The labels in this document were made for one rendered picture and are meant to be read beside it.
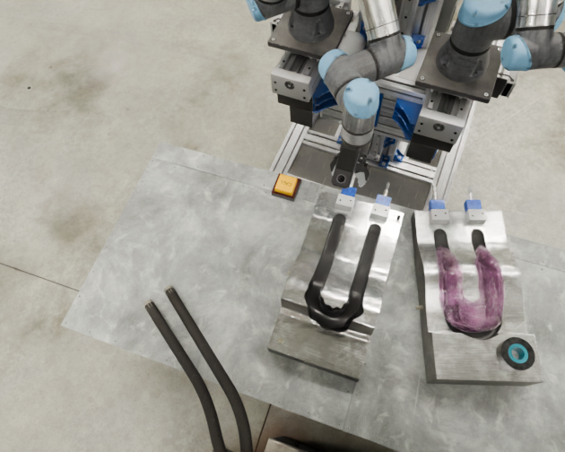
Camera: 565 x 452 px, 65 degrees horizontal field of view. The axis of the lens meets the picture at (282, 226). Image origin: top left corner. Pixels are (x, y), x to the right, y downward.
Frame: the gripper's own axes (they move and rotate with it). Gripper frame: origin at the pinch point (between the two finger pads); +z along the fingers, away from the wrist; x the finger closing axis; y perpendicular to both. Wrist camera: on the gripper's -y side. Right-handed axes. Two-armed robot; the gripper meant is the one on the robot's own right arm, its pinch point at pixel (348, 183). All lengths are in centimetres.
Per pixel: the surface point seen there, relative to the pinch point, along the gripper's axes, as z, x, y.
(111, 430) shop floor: 101, 73, -92
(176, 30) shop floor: 101, 150, 138
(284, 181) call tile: 17.2, 21.4, 4.5
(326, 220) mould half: 12.3, 3.6, -7.1
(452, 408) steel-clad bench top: 21, -43, -46
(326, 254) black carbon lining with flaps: 13.2, 0.5, -17.2
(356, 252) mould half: 12.6, -7.5, -14.3
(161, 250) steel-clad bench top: 21, 52, -29
